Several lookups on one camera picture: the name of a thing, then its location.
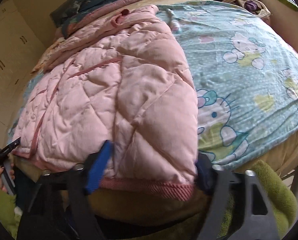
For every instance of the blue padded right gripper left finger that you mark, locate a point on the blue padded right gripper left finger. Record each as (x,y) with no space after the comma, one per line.
(95,166)

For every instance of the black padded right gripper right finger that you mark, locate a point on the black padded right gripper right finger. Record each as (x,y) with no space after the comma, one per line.
(206,177)

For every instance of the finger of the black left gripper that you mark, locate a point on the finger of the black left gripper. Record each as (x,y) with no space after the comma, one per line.
(12,144)

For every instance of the pink quilted jacket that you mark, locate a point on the pink quilted jacket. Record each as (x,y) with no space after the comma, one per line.
(125,79)

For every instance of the floral bag of clothes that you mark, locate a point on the floral bag of clothes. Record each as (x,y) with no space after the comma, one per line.
(255,7)

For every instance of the peach white small cloth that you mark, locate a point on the peach white small cloth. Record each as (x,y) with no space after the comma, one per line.
(45,58)

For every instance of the light blue cartoon blanket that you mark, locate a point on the light blue cartoon blanket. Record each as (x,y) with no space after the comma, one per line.
(238,75)

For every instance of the cream built-in wardrobe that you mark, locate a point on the cream built-in wardrobe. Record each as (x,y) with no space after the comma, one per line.
(20,50)

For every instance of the dark floral purple quilt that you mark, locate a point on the dark floral purple quilt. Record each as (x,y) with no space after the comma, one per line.
(78,13)

